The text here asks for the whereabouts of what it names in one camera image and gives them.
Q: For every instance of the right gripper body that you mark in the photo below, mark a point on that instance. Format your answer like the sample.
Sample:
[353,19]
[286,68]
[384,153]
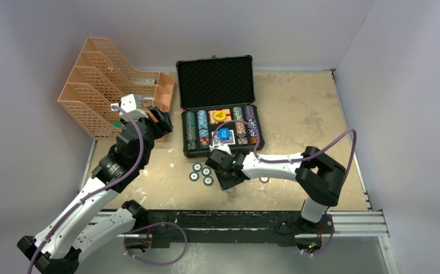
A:
[226,182]

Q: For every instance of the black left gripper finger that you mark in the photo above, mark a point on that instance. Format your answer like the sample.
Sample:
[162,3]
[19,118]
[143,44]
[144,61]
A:
[164,123]
[157,113]

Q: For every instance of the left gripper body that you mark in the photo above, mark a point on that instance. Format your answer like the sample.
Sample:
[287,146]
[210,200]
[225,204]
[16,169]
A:
[153,131]

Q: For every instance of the blue playing card deck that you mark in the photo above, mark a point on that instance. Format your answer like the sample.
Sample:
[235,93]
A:
[230,141]

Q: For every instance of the blue round dealer button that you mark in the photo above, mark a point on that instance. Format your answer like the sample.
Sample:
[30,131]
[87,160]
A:
[223,134]

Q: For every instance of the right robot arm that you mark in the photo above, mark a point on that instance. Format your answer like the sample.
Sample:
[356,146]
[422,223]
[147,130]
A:
[319,175]

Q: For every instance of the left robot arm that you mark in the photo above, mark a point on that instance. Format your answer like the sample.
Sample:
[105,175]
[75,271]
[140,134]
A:
[67,242]

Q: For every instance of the green fifty chip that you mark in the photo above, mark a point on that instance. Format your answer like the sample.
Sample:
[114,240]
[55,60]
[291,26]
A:
[208,180]
[197,167]
[206,171]
[194,176]

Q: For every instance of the grey box with barcode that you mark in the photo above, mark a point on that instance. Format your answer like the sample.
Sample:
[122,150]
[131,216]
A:
[140,80]

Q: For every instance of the orange card deck in case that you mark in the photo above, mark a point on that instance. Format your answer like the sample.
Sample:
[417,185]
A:
[228,116]

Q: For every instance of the yellow big blind button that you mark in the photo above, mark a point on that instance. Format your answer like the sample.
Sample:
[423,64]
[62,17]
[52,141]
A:
[218,116]

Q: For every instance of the black poker chip case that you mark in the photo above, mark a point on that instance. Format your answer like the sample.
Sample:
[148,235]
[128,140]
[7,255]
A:
[217,98]

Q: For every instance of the orange plastic file organizer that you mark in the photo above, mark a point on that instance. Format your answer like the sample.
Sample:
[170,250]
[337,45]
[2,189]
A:
[101,76]

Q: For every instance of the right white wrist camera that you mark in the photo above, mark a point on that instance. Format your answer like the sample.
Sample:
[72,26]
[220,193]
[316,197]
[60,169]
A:
[222,147]

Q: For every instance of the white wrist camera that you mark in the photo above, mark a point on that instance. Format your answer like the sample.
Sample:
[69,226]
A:
[129,108]
[222,147]

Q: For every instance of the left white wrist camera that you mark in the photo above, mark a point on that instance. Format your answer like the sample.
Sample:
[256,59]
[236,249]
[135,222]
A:
[129,108]

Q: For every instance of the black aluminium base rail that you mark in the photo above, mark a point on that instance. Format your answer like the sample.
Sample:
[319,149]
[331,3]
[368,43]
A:
[283,228]

